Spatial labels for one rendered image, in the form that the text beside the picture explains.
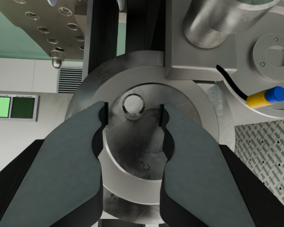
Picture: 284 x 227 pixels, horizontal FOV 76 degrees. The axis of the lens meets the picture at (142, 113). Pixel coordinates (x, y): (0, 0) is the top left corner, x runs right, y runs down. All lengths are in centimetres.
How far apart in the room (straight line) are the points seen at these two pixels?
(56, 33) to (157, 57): 34
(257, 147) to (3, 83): 344
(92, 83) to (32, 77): 319
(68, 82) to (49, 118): 258
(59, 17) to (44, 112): 24
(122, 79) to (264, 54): 14
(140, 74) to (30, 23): 35
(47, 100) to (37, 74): 280
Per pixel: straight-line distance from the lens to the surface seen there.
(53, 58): 55
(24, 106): 56
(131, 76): 16
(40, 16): 44
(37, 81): 330
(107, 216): 53
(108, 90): 16
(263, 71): 21
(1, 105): 59
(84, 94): 16
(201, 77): 16
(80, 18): 38
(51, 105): 54
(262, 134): 33
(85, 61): 18
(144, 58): 17
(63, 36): 49
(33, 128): 55
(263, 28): 23
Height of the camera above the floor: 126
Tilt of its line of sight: 8 degrees down
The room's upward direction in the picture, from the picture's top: 178 degrees counter-clockwise
